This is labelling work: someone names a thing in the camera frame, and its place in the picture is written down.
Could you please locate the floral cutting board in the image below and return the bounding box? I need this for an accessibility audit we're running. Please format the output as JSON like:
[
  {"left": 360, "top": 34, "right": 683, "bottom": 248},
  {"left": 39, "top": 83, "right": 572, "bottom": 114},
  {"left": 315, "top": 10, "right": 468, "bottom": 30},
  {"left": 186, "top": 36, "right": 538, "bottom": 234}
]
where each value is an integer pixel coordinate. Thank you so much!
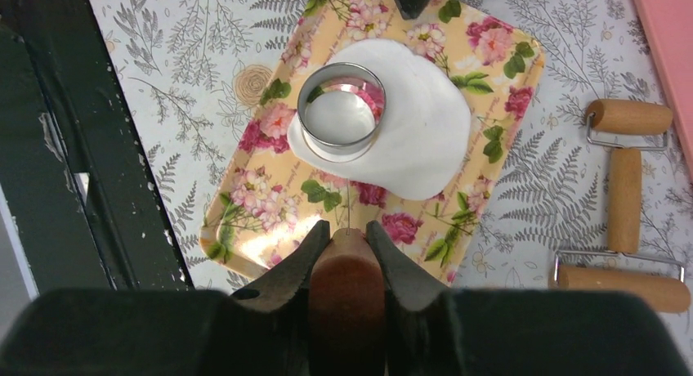
[{"left": 199, "top": 0, "right": 545, "bottom": 284}]

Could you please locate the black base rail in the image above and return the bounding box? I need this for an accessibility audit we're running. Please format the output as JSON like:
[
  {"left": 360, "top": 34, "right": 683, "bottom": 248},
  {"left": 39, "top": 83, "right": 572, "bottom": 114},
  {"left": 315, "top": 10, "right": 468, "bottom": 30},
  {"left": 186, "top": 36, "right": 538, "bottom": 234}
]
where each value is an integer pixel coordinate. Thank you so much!
[{"left": 1, "top": 0, "right": 192, "bottom": 293}]

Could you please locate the white dough ball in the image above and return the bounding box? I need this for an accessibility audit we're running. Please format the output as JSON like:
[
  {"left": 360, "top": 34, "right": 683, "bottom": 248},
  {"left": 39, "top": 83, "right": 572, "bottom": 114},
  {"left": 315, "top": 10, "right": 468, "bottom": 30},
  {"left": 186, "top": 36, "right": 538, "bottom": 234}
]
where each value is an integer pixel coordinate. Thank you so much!
[{"left": 288, "top": 38, "right": 471, "bottom": 200}]

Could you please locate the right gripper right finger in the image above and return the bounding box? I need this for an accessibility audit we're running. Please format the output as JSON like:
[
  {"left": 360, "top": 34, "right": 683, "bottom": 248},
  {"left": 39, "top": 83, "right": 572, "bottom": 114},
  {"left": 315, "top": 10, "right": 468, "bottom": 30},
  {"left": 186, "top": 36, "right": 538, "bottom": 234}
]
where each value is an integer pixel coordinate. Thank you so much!
[{"left": 365, "top": 221, "right": 689, "bottom": 375}]

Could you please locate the metal scraper red handle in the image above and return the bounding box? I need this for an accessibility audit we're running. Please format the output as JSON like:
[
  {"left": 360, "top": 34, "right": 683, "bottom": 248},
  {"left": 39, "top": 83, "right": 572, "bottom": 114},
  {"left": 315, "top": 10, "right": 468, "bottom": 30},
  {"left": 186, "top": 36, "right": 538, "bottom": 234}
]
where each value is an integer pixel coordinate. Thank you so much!
[{"left": 307, "top": 186, "right": 386, "bottom": 375}]

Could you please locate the wooden double-ended roller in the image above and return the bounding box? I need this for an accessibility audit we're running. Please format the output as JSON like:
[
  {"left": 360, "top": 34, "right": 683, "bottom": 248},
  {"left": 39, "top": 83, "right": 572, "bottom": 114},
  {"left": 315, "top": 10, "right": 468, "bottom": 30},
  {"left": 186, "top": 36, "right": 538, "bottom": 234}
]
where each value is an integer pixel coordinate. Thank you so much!
[{"left": 549, "top": 99, "right": 691, "bottom": 314}]

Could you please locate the pink plastic tray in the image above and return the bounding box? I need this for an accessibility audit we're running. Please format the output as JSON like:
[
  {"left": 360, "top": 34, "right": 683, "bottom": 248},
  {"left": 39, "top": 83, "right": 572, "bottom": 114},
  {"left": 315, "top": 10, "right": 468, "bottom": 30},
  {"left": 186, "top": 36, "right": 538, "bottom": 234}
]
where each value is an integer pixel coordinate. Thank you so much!
[{"left": 633, "top": 0, "right": 692, "bottom": 172}]

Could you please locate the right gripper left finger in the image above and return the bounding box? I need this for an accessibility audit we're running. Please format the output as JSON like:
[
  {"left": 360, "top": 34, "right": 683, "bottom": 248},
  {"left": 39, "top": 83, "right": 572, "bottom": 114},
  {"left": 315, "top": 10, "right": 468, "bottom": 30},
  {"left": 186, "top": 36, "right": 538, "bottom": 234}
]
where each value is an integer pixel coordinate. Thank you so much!
[{"left": 1, "top": 221, "right": 330, "bottom": 375}]

